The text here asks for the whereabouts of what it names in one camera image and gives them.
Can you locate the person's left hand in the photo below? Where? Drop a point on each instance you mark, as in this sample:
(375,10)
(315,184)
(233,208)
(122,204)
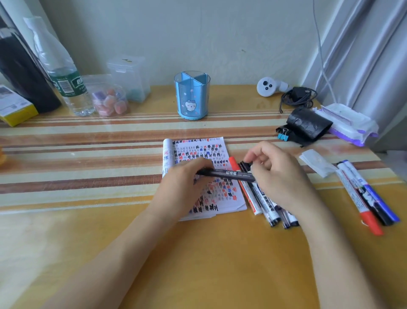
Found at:
(178,187)

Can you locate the person's right hand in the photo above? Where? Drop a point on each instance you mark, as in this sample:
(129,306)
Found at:
(283,178)

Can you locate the person's left thumb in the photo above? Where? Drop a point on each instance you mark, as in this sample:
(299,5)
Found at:
(203,186)

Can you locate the black marker pen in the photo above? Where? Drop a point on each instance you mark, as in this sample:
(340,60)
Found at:
(229,174)

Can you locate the person's left forearm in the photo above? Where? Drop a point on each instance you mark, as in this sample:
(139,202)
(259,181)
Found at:
(120,264)

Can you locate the person's right forearm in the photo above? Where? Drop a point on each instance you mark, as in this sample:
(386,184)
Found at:
(334,261)

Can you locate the paper pad with coloured marks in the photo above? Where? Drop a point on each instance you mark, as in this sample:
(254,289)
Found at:
(203,149)

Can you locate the red cap white marker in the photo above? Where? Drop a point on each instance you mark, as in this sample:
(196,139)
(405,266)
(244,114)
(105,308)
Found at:
(359,203)
(246,191)

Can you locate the black cap white marker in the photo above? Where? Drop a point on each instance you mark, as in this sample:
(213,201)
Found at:
(287,219)
(380,213)
(268,211)

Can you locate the blue pen holder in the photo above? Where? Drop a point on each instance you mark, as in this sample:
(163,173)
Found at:
(191,95)

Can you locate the blue binder clip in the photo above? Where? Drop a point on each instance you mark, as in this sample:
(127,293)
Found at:
(284,135)

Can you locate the white paper scrap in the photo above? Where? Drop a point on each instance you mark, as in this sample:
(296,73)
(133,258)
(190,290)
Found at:
(318,163)

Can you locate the white handheld controller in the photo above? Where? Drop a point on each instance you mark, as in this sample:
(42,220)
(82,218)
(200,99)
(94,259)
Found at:
(267,86)

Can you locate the black plastic bag roll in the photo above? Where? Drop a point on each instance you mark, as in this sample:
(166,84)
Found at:
(307,124)

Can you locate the striped table cloth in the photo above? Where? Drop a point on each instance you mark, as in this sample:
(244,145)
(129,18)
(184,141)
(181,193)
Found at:
(79,159)

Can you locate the clear jar of coloured erasers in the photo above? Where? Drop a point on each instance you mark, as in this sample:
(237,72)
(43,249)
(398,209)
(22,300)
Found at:
(109,98)

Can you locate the clear plastic box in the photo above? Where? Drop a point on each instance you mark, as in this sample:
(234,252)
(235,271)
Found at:
(128,76)

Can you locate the wet wipes pack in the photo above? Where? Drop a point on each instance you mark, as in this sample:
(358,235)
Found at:
(348,124)

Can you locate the blue cap white marker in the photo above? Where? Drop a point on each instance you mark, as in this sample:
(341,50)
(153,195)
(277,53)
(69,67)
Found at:
(368,187)

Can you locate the clear water bottle green label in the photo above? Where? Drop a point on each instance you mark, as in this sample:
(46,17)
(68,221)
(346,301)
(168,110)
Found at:
(68,86)

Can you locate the yellow and white box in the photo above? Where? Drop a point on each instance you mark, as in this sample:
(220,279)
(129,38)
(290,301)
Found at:
(14,108)

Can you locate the grey curtain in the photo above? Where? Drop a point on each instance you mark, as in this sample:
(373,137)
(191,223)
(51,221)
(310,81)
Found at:
(365,57)

